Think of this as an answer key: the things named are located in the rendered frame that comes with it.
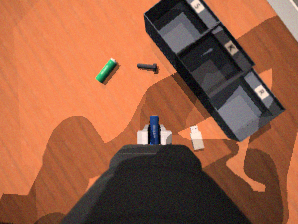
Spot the black bolt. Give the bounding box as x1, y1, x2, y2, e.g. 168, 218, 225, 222
137, 63, 157, 71

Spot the dark grey rack of three bins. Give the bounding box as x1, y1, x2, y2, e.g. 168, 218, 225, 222
143, 0, 286, 142

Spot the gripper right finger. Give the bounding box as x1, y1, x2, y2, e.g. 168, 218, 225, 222
159, 125, 172, 144

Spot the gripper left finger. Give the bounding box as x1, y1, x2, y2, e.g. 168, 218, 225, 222
137, 125, 150, 144

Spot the blue aa battery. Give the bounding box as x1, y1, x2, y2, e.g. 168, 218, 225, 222
150, 116, 159, 144

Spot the grey usb stick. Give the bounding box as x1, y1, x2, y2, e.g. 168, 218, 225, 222
190, 126, 204, 150

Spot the green aa battery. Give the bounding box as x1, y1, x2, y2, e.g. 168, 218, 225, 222
95, 58, 118, 83

